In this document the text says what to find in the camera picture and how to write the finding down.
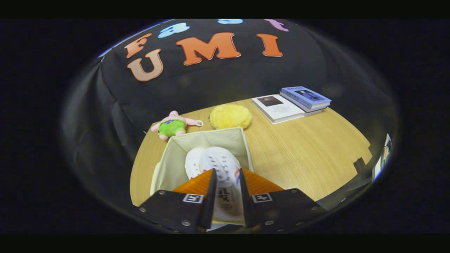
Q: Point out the yellow round plush toy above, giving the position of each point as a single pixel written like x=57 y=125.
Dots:
x=230 y=116

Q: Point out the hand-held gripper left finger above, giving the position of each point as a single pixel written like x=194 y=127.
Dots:
x=210 y=200

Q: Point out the pink starfish plush toy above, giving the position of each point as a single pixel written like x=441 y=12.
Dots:
x=172 y=127

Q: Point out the white shoe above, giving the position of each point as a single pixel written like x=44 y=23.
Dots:
x=192 y=163
x=225 y=165

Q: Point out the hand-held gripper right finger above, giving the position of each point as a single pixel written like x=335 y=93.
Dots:
x=246 y=200

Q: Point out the blue book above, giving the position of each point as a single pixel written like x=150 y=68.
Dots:
x=306 y=95

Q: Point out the white panel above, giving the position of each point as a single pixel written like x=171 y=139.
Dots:
x=383 y=158

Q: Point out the beige fabric storage box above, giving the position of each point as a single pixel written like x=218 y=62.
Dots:
x=175 y=158

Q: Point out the white book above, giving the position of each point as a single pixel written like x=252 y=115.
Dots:
x=281 y=110

